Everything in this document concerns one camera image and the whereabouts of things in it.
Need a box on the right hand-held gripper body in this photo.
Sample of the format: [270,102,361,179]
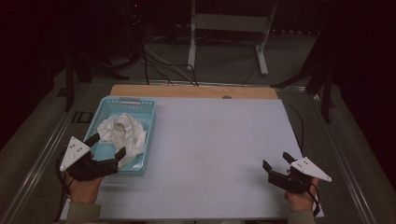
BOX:
[267,156,332,195]

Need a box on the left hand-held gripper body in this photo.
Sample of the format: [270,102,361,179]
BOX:
[59,135,120,183]

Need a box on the white cloth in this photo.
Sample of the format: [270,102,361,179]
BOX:
[96,112,148,169]

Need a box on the light blue plastic basket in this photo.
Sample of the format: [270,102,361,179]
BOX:
[82,95,157,176]

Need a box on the person's right hand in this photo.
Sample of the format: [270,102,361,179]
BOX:
[283,169,320,213]

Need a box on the person's left hand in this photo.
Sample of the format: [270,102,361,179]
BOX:
[64,171,105,205]

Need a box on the white board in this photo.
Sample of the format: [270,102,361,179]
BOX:
[59,96,325,221]

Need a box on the black tripod stand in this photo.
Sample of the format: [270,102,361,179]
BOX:
[270,18,344,124]
[64,31,130,113]

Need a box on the wooden board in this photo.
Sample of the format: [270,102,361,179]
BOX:
[109,84,279,100]

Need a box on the white metal stand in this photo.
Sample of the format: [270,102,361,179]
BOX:
[187,0,279,77]

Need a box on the black floor cable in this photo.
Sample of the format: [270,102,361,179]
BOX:
[141,35,200,87]

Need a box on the white floor cable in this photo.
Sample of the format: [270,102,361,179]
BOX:
[142,46,191,84]

